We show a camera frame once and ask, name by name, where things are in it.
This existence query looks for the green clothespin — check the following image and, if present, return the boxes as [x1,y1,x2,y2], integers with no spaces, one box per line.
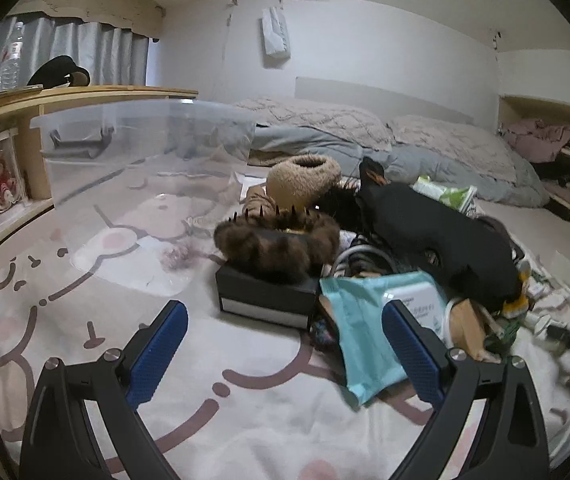
[485,320,521,353]

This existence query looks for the blue wet wipes pack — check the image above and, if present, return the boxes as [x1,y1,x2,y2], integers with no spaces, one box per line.
[319,270,448,407]

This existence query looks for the beige ribbed knit cloth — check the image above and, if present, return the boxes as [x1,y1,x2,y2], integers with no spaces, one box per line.
[242,185,278,221]

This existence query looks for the beige fleece hat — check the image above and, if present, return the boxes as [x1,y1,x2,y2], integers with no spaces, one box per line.
[266,155,342,211]

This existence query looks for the white hanging cable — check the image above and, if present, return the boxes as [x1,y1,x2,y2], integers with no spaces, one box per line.
[215,5,234,103]

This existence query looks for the dark patterned pouch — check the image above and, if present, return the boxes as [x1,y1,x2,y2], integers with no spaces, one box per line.
[310,317,342,352]

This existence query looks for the clear water bottle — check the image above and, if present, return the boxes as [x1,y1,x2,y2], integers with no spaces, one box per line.
[0,22,24,92]

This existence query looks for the white paper bag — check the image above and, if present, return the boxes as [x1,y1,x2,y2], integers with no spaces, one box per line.
[261,6,291,57]

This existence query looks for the grey textured pillow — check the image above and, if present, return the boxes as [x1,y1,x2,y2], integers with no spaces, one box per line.
[387,114,513,173]
[232,97,393,153]

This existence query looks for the black visor cap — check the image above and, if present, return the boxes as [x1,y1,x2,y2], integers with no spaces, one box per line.
[26,56,90,88]

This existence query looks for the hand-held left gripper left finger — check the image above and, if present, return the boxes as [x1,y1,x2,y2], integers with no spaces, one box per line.
[19,300,189,480]

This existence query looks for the grey curtain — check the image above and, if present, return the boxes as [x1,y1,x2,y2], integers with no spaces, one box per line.
[0,16,150,96]

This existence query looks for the grey duvet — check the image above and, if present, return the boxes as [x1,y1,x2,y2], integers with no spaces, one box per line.
[247,125,548,206]

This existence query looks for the printed cartoon blanket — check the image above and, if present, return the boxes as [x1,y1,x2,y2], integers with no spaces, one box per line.
[0,160,570,480]

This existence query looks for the black box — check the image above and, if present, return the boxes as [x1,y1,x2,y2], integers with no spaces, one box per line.
[215,232,322,331]

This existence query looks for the pile of pink clothes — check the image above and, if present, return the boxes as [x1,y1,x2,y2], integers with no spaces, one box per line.
[502,119,570,163]

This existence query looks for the wooden shelf unit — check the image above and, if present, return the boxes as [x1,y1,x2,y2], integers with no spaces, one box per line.
[0,84,199,278]

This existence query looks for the coiled white cable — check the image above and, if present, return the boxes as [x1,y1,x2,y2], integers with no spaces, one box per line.
[332,242,396,278]

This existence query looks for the black fuzzy cloth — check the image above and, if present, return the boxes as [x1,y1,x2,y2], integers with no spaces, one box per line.
[315,185,366,233]

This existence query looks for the small bag of pink beads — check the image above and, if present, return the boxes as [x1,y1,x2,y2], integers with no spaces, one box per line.
[162,245,198,271]

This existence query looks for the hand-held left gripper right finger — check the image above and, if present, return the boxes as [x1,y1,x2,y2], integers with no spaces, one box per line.
[382,300,551,480]

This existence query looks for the black and orange glove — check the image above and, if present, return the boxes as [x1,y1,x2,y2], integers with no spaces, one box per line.
[357,156,391,188]

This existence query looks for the green patterned wipes pack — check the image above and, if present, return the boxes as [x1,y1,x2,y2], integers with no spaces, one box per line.
[412,176,478,216]

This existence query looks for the clear plastic storage box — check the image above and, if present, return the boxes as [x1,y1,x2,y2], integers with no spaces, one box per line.
[30,99,257,296]

